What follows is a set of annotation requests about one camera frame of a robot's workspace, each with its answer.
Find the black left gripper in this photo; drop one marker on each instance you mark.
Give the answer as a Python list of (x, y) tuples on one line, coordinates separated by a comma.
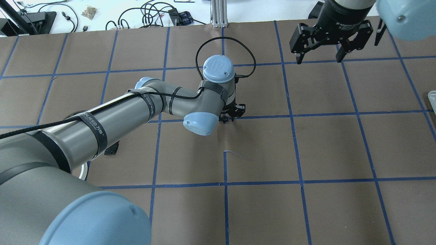
[(233, 112)]

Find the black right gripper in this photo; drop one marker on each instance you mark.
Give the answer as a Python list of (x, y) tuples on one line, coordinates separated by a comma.
[(335, 19)]

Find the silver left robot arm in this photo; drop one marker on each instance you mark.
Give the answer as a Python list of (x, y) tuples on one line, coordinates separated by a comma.
[(42, 203)]

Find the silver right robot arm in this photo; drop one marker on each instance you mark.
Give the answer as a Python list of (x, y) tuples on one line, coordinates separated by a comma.
[(408, 20)]

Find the silver ribbed metal tray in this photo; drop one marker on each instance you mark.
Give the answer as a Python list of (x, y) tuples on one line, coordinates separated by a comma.
[(432, 99)]

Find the black power brick right table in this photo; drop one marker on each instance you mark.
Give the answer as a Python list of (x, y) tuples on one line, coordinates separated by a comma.
[(315, 12)]

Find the black brake pad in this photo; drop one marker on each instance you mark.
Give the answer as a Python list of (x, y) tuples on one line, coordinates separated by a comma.
[(112, 150)]

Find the small bag of screws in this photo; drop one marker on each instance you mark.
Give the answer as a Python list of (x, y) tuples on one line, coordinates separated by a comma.
[(89, 12)]

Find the aluminium frame post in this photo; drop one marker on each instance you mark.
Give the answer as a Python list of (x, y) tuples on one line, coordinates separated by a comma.
[(219, 17)]

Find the white curved plastic bracket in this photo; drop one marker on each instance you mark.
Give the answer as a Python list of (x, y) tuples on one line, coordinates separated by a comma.
[(84, 170)]

